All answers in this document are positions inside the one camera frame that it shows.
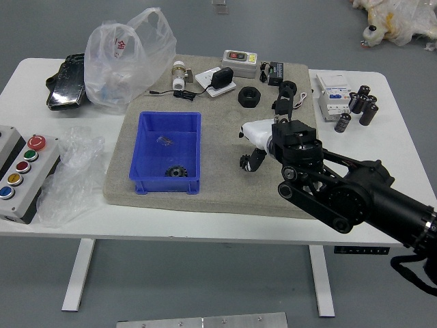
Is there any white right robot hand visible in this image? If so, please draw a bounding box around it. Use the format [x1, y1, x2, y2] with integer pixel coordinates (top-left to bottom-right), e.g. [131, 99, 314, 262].
[238, 118, 276, 174]

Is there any large black gear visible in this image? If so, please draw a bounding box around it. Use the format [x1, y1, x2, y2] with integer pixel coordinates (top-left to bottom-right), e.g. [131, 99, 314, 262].
[165, 165, 188, 179]

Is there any large black hex nut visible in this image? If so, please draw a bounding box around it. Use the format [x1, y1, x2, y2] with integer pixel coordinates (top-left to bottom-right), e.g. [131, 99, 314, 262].
[237, 86, 262, 109]

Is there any small black hex nut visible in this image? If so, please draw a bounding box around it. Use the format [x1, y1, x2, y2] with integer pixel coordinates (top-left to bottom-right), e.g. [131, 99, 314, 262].
[278, 80, 298, 98]

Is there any blue plastic box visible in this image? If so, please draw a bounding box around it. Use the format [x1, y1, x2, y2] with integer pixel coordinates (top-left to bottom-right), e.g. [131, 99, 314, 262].
[128, 111, 202, 195]

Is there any grey push-button control box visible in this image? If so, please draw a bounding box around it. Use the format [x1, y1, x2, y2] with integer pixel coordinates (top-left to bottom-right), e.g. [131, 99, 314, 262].
[0, 125, 61, 226]

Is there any black module with green terminal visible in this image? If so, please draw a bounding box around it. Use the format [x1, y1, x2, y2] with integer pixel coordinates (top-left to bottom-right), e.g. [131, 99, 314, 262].
[266, 61, 287, 87]

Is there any black power adapter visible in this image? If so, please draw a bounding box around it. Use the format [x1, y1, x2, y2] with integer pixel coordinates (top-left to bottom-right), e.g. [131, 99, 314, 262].
[210, 67, 235, 92]

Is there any grey-brown mat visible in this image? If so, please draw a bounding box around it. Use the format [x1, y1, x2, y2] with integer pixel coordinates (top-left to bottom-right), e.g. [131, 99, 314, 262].
[102, 54, 327, 219]

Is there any white circuit breaker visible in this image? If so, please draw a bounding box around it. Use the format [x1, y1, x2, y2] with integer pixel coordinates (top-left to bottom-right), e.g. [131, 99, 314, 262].
[314, 72, 352, 123]

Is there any brass valve with white fittings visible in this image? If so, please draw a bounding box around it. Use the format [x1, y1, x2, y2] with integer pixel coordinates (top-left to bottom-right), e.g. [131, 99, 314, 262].
[171, 60, 188, 92]

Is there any small metal floor fixture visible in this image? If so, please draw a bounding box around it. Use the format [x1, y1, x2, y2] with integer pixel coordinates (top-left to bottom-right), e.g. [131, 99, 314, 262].
[210, 0, 230, 15]

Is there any white plastic bag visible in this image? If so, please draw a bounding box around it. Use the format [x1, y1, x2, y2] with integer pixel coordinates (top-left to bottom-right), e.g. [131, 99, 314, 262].
[83, 7, 178, 115]

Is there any black table control panel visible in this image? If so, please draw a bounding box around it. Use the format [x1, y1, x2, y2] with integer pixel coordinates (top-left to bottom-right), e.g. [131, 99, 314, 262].
[333, 245, 390, 256]

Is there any white table leg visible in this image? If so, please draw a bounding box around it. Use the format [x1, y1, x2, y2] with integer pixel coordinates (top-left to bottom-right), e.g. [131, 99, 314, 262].
[61, 238, 96, 312]
[309, 244, 336, 318]

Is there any plastic-wrapped yellow plush toy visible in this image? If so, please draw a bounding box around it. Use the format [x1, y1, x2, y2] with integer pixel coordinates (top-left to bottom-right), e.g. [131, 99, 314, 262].
[350, 0, 437, 52]

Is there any crumpled clear plastic bag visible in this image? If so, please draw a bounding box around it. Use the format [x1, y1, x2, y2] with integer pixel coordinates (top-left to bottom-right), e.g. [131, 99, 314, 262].
[36, 126, 107, 228]

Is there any black plastic tray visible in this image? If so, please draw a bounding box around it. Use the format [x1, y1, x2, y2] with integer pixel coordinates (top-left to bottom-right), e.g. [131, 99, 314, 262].
[46, 53, 90, 113]

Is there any silver metal plate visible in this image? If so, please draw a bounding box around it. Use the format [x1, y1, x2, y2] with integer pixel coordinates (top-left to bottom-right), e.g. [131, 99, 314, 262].
[115, 312, 289, 328]

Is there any black sensor with white wire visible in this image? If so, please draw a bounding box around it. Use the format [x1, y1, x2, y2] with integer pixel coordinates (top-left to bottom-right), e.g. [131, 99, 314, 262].
[272, 91, 308, 117]

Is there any grey switch box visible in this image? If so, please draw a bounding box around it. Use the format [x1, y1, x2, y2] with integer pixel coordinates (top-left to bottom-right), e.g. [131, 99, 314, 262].
[221, 49, 259, 79]

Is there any white wall socket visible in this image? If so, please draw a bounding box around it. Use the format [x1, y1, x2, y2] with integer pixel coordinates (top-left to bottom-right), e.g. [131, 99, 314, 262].
[194, 67, 238, 98]

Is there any black adapter cord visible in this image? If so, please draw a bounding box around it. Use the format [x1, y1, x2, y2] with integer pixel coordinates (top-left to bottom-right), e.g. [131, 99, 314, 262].
[148, 87, 214, 102]

